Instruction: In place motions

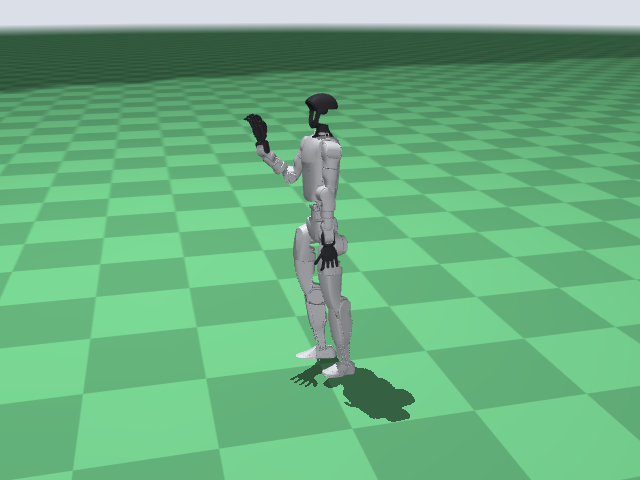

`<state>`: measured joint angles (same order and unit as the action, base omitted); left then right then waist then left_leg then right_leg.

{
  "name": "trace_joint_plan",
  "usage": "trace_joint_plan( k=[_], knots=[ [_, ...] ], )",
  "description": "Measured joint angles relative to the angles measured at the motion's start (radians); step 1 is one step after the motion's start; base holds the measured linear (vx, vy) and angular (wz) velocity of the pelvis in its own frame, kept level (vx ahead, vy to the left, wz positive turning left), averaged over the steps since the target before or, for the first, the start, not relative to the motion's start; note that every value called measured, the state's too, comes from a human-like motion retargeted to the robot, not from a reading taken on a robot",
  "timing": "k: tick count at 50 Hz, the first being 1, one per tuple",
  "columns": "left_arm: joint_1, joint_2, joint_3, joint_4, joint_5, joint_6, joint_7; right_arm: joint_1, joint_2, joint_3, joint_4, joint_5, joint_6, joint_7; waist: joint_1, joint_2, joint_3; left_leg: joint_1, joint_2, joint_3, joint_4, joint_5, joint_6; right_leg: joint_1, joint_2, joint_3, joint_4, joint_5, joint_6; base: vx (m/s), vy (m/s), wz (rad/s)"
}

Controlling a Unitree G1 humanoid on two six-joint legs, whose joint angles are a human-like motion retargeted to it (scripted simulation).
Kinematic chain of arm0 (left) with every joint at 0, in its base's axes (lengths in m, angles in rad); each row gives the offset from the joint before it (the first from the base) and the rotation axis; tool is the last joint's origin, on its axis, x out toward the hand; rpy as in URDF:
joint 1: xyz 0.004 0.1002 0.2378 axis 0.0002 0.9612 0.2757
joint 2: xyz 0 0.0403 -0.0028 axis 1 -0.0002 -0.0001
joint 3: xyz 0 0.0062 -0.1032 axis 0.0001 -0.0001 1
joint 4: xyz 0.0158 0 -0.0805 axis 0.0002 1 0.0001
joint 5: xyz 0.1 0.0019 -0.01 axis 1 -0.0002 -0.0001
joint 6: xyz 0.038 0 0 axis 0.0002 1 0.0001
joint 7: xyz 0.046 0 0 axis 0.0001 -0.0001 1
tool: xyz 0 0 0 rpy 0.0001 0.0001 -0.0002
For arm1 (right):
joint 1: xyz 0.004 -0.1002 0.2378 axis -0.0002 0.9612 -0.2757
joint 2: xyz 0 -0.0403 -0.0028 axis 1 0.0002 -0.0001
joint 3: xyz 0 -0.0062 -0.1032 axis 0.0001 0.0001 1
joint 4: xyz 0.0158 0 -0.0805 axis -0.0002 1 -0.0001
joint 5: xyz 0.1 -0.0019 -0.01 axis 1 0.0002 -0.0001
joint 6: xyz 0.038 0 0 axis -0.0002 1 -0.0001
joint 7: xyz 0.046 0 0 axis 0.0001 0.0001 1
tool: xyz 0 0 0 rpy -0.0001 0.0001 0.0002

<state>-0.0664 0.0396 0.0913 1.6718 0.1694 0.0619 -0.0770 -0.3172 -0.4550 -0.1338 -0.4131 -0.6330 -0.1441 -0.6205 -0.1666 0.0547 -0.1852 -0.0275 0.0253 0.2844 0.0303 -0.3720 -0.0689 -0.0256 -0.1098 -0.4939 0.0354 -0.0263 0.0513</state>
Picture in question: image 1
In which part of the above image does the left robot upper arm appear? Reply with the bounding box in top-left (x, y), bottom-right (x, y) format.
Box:
top-left (315, 141), bottom-right (342, 201)

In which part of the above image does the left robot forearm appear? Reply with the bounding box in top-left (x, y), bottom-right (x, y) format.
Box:
top-left (319, 188), bottom-right (336, 243)

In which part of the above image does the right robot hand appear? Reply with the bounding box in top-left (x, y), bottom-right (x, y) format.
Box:
top-left (244, 114), bottom-right (270, 153)

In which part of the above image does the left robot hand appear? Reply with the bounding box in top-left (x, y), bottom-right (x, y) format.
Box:
top-left (314, 232), bottom-right (338, 271)

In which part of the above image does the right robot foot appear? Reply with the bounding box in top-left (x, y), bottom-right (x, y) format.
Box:
top-left (296, 345), bottom-right (337, 359)

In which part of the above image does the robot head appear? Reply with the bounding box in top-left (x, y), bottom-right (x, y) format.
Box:
top-left (305, 93), bottom-right (338, 138)

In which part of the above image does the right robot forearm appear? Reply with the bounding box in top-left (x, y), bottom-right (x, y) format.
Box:
top-left (256, 145), bottom-right (290, 175)

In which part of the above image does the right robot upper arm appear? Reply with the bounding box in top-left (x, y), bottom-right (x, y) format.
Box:
top-left (282, 136), bottom-right (308, 183)

